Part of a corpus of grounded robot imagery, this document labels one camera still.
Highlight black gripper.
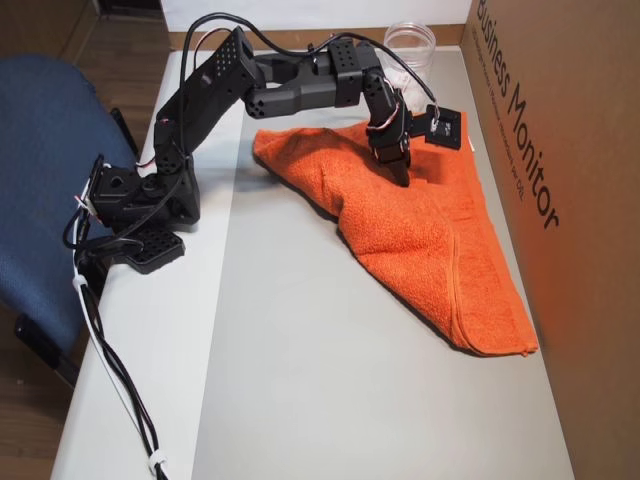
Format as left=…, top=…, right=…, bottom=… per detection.
left=366, top=112, right=416, bottom=190

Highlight orange terry towel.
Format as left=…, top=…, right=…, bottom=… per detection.
left=252, top=110, right=540, bottom=359

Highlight clear plastic jar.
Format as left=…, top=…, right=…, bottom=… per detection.
left=382, top=19, right=437, bottom=114

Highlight low brown cardboard strip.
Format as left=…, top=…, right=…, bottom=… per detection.
left=164, top=22, right=471, bottom=51

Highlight brown cardboard monitor box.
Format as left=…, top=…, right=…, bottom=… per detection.
left=462, top=0, right=640, bottom=480

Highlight grey table mat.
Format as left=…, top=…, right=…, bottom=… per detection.
left=189, top=47, right=576, bottom=480

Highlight black perforated base clamp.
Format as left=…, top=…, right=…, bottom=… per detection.
left=124, top=227, right=186, bottom=276

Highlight blue office chair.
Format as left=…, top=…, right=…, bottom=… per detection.
left=0, top=54, right=141, bottom=386

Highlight black square wrist camera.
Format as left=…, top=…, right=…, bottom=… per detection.
left=424, top=105, right=466, bottom=151

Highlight black camera cable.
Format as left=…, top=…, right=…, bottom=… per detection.
left=180, top=12, right=444, bottom=121

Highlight white cable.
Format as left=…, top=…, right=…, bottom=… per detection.
left=72, top=194, right=161, bottom=480

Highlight black power cable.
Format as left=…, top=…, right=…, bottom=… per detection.
left=74, top=239, right=169, bottom=480

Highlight black and white cables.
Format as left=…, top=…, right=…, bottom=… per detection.
left=62, top=209, right=169, bottom=480

